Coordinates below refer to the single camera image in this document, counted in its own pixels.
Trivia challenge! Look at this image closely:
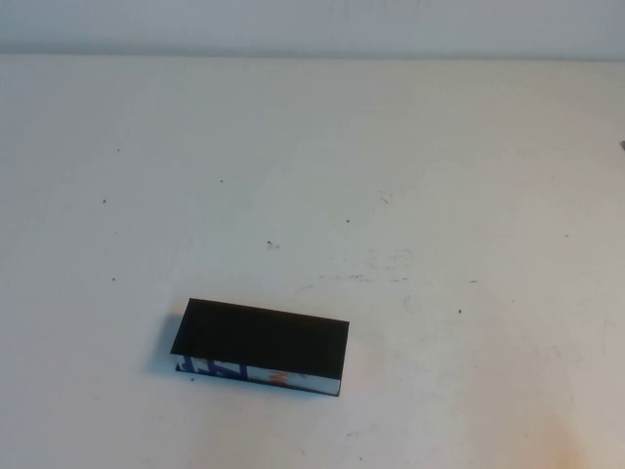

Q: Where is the black glasses case printed side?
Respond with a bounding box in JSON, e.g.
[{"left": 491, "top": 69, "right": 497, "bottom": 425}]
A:
[{"left": 168, "top": 297, "right": 352, "bottom": 397}]

